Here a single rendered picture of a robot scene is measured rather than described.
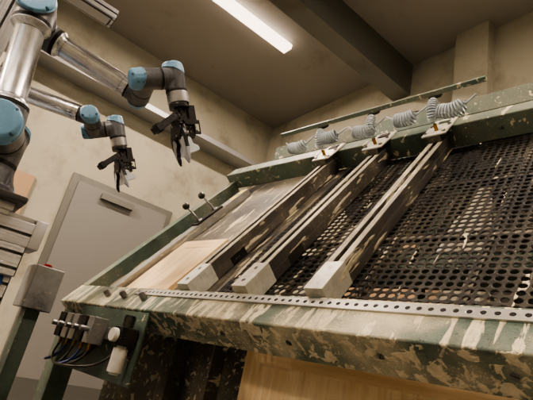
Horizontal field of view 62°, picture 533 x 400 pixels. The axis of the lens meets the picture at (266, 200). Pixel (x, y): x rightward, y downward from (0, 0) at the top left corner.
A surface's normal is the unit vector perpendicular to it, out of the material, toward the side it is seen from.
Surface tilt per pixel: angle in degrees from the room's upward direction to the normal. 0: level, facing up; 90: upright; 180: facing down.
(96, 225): 90
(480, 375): 141
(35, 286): 90
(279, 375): 90
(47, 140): 90
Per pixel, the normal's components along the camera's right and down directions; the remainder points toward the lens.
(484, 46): -0.76, -0.37
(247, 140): 0.62, -0.16
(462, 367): -0.58, 0.47
